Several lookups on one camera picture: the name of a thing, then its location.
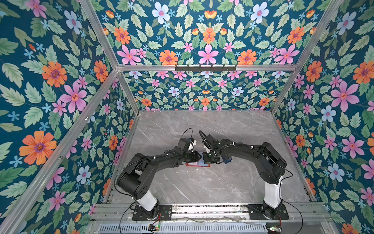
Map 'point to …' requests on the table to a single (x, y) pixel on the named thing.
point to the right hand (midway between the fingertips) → (207, 158)
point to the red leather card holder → (196, 164)
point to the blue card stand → (228, 161)
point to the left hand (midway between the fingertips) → (202, 156)
